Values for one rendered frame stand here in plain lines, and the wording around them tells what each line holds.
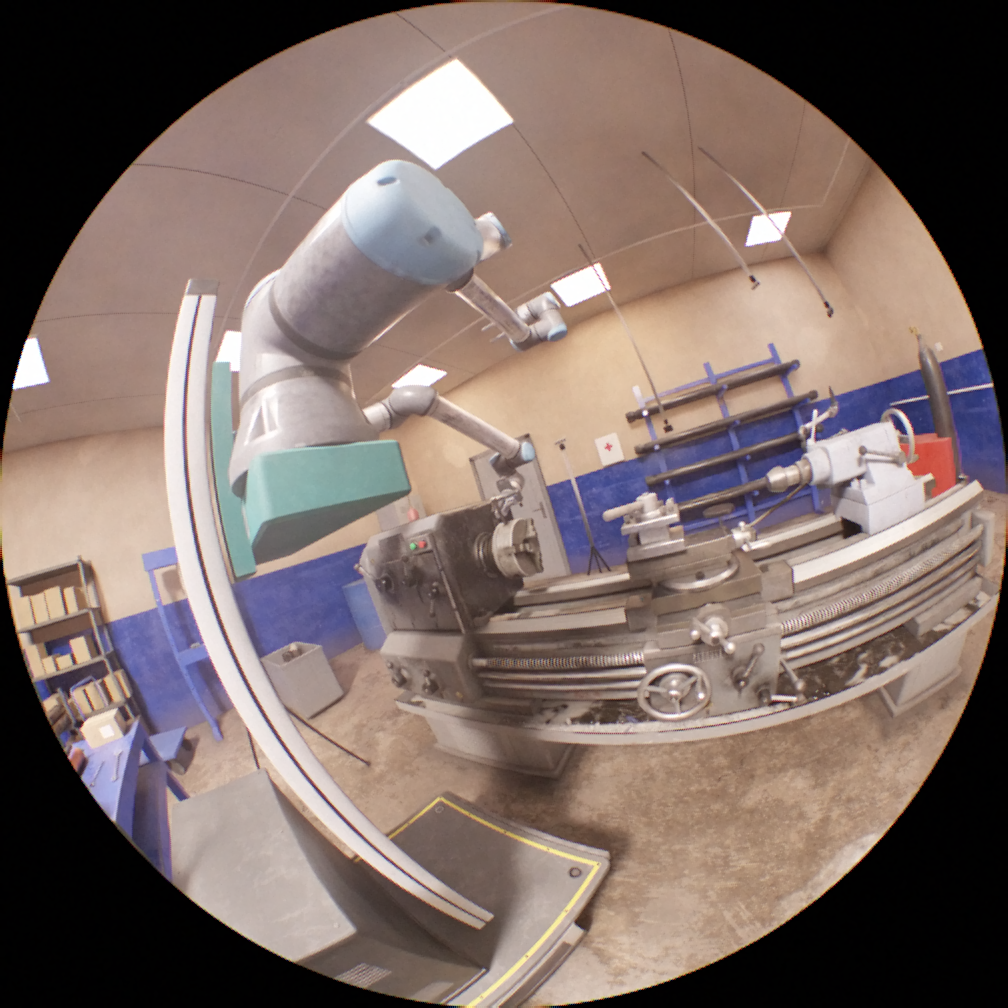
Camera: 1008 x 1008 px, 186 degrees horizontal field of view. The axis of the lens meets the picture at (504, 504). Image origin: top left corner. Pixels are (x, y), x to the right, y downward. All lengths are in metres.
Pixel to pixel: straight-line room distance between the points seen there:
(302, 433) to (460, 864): 1.14
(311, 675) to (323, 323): 2.86
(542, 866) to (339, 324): 1.20
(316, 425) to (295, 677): 2.73
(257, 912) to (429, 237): 0.86
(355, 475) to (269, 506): 0.09
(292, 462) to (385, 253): 0.19
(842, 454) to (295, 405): 1.36
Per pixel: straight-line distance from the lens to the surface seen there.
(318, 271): 0.31
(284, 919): 0.64
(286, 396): 0.33
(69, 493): 4.62
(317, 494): 0.28
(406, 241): 0.27
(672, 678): 0.90
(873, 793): 1.57
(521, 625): 1.19
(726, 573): 0.89
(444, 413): 1.16
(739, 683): 0.94
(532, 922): 1.02
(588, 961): 1.31
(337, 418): 0.31
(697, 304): 4.66
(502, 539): 1.23
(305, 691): 3.00
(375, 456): 0.31
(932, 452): 3.31
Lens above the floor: 1.29
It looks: level
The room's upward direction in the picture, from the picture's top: 17 degrees counter-clockwise
